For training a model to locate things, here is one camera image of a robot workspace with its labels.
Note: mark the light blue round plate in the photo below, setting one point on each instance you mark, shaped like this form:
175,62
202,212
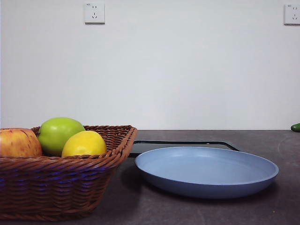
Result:
206,168

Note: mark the yellow lemon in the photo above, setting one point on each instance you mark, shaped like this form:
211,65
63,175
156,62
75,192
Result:
84,145

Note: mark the red yellow apple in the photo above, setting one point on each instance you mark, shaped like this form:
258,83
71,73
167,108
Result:
16,143

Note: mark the white wall socket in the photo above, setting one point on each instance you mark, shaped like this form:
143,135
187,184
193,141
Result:
94,12
292,14

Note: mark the black flat tray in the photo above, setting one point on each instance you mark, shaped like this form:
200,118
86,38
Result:
138,150

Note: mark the brown woven wicker basket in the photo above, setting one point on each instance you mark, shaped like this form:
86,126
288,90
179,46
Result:
58,182

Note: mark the green apple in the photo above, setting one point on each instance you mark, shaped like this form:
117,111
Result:
56,133

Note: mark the green cucumber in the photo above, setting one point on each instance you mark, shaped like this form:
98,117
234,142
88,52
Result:
296,127

